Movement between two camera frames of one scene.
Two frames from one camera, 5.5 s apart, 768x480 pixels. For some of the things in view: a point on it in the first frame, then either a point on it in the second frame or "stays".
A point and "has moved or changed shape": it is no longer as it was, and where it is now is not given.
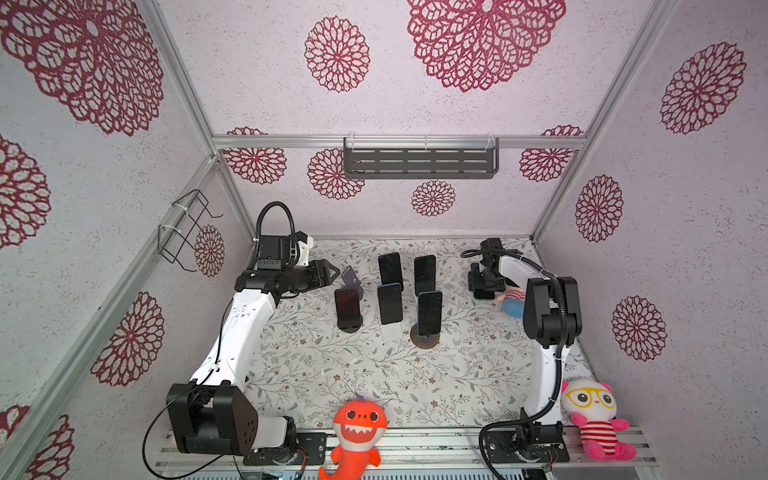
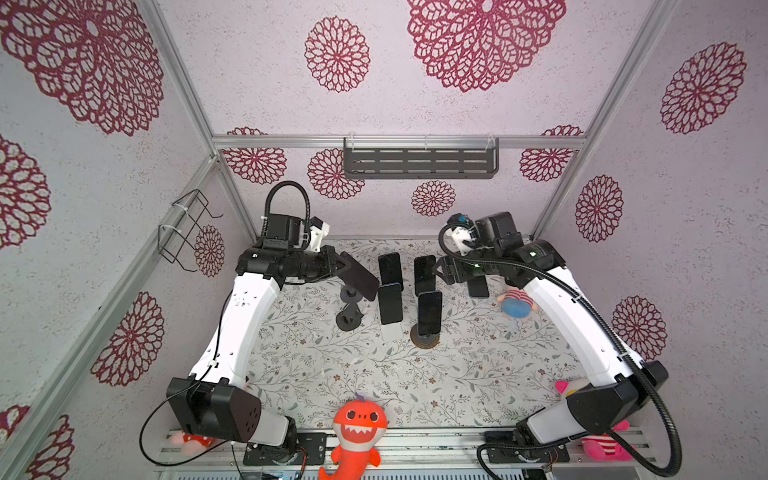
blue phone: (390, 302) stays
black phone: (347, 305) has moved or changed shape
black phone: (425, 274) stays
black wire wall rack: (176, 242) stays
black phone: (350, 278) has moved or changed shape
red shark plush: (359, 426) stays
